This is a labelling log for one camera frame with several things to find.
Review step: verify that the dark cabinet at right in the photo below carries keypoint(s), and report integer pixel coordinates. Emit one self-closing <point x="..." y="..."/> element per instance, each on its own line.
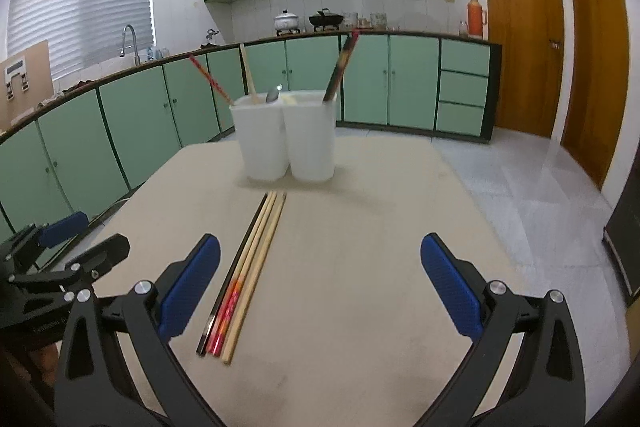
<point x="622" y="235"/>

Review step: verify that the black wok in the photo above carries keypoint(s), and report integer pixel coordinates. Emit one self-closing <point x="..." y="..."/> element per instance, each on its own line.
<point x="324" y="20"/>

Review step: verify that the green lower kitchen cabinets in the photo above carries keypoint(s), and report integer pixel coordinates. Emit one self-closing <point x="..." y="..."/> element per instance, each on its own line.
<point x="103" y="140"/>

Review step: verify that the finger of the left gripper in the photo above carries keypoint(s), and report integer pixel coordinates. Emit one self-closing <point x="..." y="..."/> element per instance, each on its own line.
<point x="95" y="256"/>
<point x="55" y="231"/>

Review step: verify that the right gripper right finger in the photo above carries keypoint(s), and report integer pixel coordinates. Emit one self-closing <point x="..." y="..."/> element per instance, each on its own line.
<point x="546" y="386"/>

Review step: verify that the black chopstick gold band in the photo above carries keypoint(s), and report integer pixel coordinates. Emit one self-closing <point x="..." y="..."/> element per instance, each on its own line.
<point x="342" y="66"/>

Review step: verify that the orange thermos flask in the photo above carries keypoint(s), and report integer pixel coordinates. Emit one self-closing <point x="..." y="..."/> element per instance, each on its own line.
<point x="476" y="19"/>

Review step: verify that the dark chopstick patterned end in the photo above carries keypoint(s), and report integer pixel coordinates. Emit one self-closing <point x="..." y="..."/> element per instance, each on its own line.
<point x="208" y="329"/>

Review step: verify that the cardboard box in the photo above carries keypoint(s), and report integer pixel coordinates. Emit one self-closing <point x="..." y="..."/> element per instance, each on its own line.
<point x="25" y="83"/>

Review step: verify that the wooden door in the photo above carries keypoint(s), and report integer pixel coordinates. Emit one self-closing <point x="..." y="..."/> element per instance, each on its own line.
<point x="531" y="33"/>
<point x="599" y="85"/>

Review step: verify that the white cooking pot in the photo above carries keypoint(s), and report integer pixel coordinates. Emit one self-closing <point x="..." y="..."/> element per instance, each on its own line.
<point x="286" y="23"/>

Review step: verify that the bamboo chopstick red floral end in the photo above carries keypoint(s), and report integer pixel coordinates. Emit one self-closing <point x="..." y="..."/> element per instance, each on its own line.
<point x="232" y="295"/>

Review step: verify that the white double utensil holder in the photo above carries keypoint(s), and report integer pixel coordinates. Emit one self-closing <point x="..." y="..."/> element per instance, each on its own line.
<point x="277" y="139"/>

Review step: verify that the bamboo chopstick orange red end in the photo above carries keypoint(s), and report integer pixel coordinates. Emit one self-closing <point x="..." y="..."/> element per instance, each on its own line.
<point x="251" y="280"/>

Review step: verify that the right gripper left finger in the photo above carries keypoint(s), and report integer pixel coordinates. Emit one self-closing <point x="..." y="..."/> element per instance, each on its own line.
<point x="93" y="386"/>

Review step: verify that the white plastic fork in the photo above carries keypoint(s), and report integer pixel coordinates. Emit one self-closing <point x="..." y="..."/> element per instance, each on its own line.
<point x="291" y="98"/>

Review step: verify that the chrome sink faucet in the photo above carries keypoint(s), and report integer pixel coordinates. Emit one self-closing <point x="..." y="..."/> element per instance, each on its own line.
<point x="131" y="44"/>

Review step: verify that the metal spoon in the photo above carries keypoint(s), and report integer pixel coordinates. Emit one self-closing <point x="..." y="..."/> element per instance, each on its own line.
<point x="273" y="94"/>

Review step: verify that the plain bamboo chopstick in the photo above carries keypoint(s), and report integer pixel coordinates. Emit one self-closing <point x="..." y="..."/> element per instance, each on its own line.
<point x="248" y="75"/>

